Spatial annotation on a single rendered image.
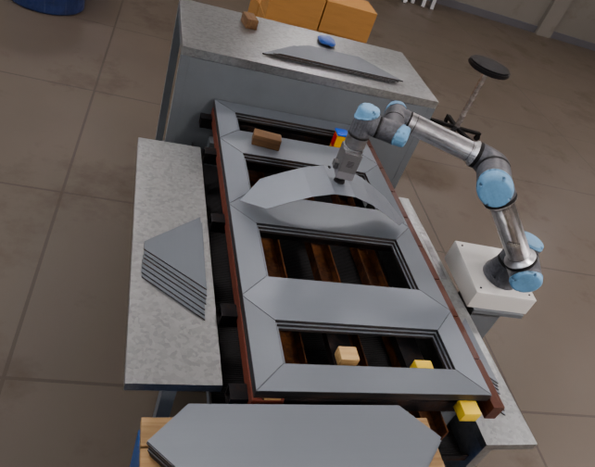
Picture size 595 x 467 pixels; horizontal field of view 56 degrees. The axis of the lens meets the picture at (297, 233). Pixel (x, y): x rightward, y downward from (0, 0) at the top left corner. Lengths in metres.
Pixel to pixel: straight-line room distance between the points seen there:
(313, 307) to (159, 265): 0.50
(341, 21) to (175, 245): 3.92
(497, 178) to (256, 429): 1.11
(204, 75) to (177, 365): 1.47
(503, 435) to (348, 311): 0.64
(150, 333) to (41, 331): 1.02
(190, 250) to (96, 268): 1.08
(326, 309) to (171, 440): 0.65
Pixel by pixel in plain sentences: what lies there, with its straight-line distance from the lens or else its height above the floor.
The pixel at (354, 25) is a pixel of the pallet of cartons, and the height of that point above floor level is 0.54.
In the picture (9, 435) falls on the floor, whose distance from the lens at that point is 2.36.
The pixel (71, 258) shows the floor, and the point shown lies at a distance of 2.93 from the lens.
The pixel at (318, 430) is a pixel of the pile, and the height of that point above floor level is 0.85.
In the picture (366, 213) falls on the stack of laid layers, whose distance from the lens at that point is 2.26.
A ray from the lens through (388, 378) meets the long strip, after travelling 1.68.
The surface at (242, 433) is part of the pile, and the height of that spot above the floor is 0.85.
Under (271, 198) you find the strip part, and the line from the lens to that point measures 1.98.
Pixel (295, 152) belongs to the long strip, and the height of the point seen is 0.85.
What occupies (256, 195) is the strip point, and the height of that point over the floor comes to 0.90.
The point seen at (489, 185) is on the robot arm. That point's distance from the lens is 1.96.
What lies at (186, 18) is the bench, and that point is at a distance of 2.91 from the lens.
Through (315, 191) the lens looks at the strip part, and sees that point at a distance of 1.97.
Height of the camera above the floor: 2.04
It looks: 37 degrees down
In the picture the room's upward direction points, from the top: 22 degrees clockwise
